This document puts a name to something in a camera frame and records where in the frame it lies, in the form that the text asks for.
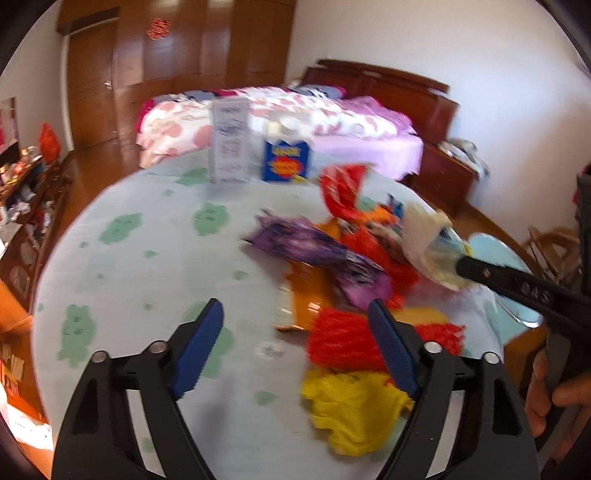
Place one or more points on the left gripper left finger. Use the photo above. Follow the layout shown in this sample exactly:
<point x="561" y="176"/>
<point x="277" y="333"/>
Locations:
<point x="97" y="439"/>

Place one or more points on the orange foil snack packet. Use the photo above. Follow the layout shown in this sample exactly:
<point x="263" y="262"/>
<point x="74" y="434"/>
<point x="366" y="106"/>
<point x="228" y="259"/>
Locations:
<point x="304" y="292"/>

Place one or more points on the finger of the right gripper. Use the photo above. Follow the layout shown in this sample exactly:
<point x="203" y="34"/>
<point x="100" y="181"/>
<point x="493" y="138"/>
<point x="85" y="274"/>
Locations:
<point x="563" y="310"/>

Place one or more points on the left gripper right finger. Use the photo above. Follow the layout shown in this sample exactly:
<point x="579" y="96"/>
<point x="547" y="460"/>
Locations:
<point x="493" y="439"/>

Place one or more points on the brown folding chair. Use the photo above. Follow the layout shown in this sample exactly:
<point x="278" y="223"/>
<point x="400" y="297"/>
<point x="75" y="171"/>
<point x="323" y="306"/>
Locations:
<point x="556" y="252"/>

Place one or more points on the blue LOOK milk carton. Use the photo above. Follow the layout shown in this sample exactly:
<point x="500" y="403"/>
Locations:
<point x="287" y="147"/>

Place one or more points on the white tall milk carton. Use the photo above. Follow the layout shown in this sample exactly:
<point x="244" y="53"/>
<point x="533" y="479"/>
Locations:
<point x="230" y="140"/>

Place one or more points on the wooden bed with headboard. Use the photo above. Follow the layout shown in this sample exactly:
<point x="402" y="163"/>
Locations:
<point x="423" y="100"/>

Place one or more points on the green cloud pattern tablecloth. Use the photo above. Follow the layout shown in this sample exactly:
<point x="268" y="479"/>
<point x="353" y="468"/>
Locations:
<point x="149" y="253"/>

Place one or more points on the wooden door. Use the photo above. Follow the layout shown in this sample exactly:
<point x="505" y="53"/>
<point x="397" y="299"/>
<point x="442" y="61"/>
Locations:
<point x="89" y="85"/>

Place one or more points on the cluttered wooden tv cabinet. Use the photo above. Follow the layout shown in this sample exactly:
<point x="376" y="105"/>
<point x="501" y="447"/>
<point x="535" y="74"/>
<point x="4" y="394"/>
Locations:
<point x="31" y="210"/>

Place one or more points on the orange blue foil wrapper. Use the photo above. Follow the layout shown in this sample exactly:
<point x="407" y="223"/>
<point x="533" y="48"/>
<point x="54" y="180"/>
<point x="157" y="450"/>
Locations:
<point x="389" y="214"/>

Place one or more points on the yellow plastic bag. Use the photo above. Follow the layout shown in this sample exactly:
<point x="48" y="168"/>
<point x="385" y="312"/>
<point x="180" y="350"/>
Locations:
<point x="357" y="409"/>

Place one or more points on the television with red cover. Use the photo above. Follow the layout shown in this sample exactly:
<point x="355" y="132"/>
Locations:
<point x="8" y="124"/>

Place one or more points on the clothes pile on nightstand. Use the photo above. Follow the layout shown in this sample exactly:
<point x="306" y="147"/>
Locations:
<point x="466" y="152"/>

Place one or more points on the heart pattern duvet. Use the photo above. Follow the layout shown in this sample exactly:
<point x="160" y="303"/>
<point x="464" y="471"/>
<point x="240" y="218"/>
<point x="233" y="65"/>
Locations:
<point x="176" y="124"/>

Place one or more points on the brown wooden wardrobe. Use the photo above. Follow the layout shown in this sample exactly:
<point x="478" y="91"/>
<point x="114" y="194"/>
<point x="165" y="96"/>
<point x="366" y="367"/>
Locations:
<point x="212" y="45"/>

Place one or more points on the white yellow printed bag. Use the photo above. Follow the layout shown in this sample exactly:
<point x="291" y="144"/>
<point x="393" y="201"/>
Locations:
<point x="431" y="245"/>

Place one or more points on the red mesh net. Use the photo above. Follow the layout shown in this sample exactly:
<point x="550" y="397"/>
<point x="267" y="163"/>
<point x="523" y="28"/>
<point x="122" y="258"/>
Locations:
<point x="343" y="341"/>

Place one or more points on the light blue trash bin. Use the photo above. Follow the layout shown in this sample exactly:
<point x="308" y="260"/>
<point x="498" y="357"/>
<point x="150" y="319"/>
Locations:
<point x="509" y="319"/>

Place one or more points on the red white paper bag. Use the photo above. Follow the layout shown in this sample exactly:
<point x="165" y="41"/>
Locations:
<point x="26" y="424"/>

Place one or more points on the person's right hand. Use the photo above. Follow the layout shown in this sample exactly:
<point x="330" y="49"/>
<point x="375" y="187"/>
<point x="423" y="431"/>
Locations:
<point x="574" y="392"/>

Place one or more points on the red double happiness decal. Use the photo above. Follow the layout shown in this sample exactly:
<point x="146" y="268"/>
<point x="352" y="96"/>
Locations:
<point x="158" y="29"/>

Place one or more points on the red plastic bag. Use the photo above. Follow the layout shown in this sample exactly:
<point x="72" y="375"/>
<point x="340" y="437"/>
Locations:
<point x="341" y="187"/>

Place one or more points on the red gift bag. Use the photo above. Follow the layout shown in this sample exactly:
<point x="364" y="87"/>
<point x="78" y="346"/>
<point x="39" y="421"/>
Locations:
<point x="49" y="145"/>

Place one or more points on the wooden nightstand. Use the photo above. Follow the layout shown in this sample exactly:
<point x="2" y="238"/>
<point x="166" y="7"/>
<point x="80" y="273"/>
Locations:
<point x="443" y="181"/>

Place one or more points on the purple snack wrapper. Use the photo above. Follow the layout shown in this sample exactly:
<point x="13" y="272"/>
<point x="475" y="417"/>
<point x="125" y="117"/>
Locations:
<point x="360" y="279"/>

